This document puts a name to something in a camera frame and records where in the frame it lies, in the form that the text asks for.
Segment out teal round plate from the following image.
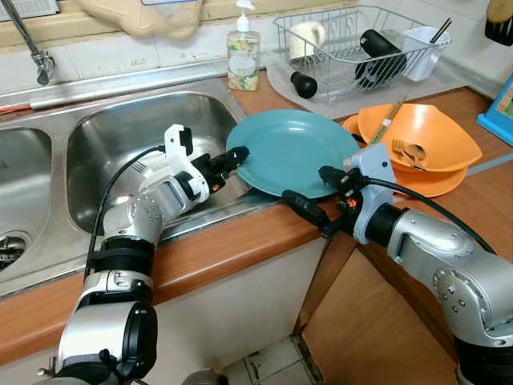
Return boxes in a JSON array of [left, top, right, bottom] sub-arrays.
[[226, 109, 362, 199]]

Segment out wooden fork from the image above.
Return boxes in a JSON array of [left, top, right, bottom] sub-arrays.
[[391, 138, 412, 158]]

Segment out wooden chopstick pair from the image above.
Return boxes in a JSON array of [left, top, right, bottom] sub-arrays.
[[369, 95, 408, 146]]

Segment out wooden spoon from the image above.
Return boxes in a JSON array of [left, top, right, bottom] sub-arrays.
[[403, 143, 430, 170]]

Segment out clear soap pump bottle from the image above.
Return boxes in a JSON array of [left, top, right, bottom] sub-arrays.
[[227, 0, 262, 91]]

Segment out small black cup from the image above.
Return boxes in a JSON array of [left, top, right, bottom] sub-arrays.
[[290, 71, 320, 99]]

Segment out wooden cabinet door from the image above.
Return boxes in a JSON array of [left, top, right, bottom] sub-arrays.
[[293, 233, 462, 385]]

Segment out white counter cabinet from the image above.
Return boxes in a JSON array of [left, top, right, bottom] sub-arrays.
[[152, 237, 333, 385]]

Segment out black flask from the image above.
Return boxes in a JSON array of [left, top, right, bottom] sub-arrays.
[[357, 30, 409, 88]]

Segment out cream mug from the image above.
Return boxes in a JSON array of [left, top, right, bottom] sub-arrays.
[[289, 22, 328, 62]]

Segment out white cutlery holder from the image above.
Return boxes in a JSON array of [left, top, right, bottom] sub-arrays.
[[403, 26, 446, 81]]

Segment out beige plastic basin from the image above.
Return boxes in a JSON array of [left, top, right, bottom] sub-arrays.
[[76, 0, 205, 41]]

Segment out translucent drain tray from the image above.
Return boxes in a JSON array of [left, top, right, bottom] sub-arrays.
[[265, 47, 483, 110]]

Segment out blue box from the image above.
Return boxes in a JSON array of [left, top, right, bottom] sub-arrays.
[[477, 76, 513, 148]]

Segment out black chopsticks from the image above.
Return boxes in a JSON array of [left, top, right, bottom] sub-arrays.
[[430, 18, 452, 43]]

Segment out chrome faucet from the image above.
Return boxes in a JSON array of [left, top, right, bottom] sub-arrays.
[[0, 0, 55, 87]]

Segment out steel sink drain strainer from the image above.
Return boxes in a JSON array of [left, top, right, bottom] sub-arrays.
[[0, 233, 30, 270]]

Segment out white window vent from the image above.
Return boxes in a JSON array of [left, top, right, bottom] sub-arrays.
[[0, 0, 59, 18]]

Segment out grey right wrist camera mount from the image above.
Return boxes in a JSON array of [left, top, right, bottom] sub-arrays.
[[346, 143, 396, 243]]

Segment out wire dish rack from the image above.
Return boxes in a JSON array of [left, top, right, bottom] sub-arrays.
[[274, 6, 452, 103]]

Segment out black brush wooden handle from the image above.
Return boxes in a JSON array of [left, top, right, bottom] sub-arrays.
[[485, 0, 513, 46]]

